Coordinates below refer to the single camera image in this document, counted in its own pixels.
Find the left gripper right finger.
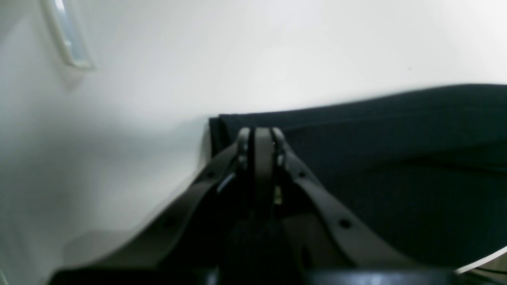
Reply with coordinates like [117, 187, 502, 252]
[253, 128, 420, 269]

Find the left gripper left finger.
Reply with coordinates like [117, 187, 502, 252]
[91, 127, 254, 274]

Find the black T-shirt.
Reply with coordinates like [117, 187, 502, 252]
[209, 84, 507, 268]

